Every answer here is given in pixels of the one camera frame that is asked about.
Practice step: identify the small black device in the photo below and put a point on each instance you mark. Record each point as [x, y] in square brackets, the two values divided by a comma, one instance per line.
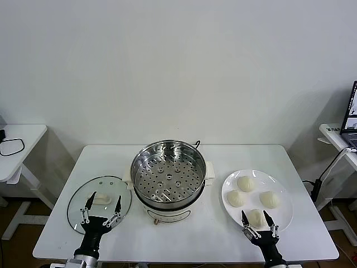
[2, 134]

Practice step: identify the black power strip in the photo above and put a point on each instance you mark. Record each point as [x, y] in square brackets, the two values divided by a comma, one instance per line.
[315, 190]

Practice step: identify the steel perforated steamer pot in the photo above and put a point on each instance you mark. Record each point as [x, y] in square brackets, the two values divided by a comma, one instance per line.
[167, 178]

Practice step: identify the round white plate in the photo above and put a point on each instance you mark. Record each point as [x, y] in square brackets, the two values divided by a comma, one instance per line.
[279, 184]

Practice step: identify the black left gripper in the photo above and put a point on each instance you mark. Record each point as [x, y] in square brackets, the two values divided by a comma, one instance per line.
[93, 231]

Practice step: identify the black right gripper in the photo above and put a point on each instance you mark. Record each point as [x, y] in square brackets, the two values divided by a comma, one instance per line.
[267, 247]

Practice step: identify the dark open laptop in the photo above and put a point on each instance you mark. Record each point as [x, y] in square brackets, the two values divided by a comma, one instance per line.
[352, 117]

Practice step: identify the white steamed baozi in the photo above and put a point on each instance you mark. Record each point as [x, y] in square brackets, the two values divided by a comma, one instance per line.
[235, 198]
[269, 200]
[258, 219]
[245, 183]

